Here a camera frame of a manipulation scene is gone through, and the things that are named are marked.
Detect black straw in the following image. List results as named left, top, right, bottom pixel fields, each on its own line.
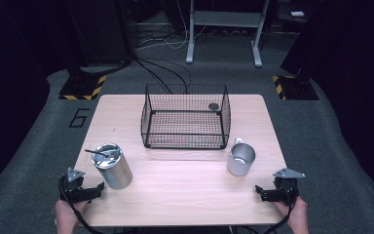
left=84, top=148, right=110, bottom=158

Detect white floor cable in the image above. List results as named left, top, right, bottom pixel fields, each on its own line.
left=135, top=0, right=208, bottom=52

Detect person's right hand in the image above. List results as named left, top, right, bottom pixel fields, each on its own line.
left=273, top=196, right=310, bottom=234

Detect silver metal tumbler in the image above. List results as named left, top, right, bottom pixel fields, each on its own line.
left=91, top=142, right=133, bottom=190

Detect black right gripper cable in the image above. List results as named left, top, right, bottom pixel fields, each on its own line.
left=262, top=186, right=299, bottom=234

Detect black yellow striped base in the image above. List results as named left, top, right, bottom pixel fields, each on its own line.
left=58, top=74, right=107, bottom=101
left=271, top=74, right=319, bottom=101

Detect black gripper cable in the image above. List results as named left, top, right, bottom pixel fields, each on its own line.
left=262, top=186, right=299, bottom=234
left=58, top=175, right=106, bottom=234

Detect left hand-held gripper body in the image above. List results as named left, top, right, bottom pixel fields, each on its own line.
left=58, top=167, right=90, bottom=205

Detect dark cabinet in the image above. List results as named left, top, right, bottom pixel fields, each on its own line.
left=65, top=0, right=134, bottom=67

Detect person's left hand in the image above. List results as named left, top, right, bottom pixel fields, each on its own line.
left=55, top=198, right=91, bottom=234

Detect black floor cables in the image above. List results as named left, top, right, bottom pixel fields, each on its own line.
left=133, top=56, right=193, bottom=96

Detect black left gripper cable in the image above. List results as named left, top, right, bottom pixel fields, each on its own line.
left=58, top=175, right=106, bottom=234

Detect silver metal mug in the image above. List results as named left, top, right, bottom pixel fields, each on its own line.
left=226, top=137, right=257, bottom=177

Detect white metal stand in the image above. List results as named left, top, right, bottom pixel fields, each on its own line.
left=185, top=0, right=271, bottom=68

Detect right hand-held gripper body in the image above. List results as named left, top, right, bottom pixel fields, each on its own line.
left=272, top=167, right=307, bottom=207

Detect black wire basket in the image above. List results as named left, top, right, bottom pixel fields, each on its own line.
left=140, top=83, right=232, bottom=151

